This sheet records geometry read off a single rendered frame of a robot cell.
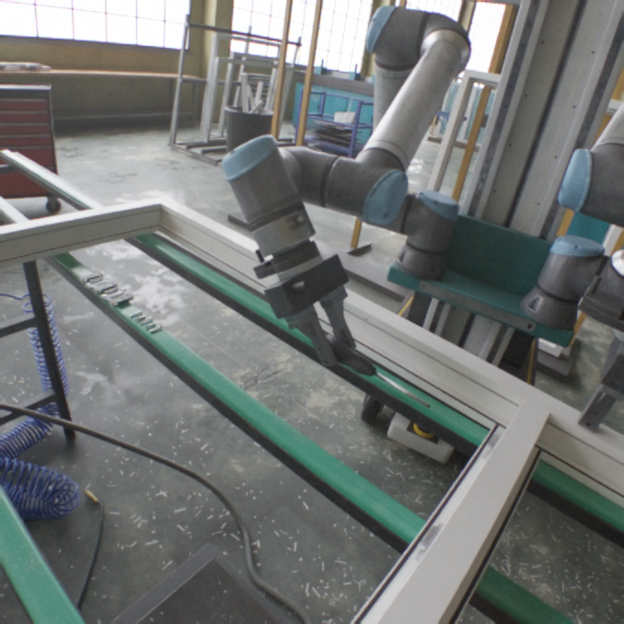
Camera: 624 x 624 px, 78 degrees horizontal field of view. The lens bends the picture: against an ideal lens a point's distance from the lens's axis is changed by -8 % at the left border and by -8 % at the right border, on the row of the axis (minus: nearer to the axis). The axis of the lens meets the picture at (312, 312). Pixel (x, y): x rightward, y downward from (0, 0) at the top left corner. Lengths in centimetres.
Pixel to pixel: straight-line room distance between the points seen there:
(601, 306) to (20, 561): 73
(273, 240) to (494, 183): 115
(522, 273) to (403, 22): 92
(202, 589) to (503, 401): 57
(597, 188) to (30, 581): 83
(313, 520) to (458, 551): 111
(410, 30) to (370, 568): 152
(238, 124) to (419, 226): 365
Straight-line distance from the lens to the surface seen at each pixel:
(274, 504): 158
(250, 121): 486
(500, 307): 150
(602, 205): 71
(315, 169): 71
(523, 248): 160
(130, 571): 148
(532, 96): 162
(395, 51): 117
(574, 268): 145
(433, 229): 147
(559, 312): 150
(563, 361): 284
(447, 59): 103
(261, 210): 62
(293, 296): 61
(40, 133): 382
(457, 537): 49
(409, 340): 75
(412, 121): 82
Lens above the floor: 132
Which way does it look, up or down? 31 degrees down
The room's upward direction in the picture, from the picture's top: 10 degrees clockwise
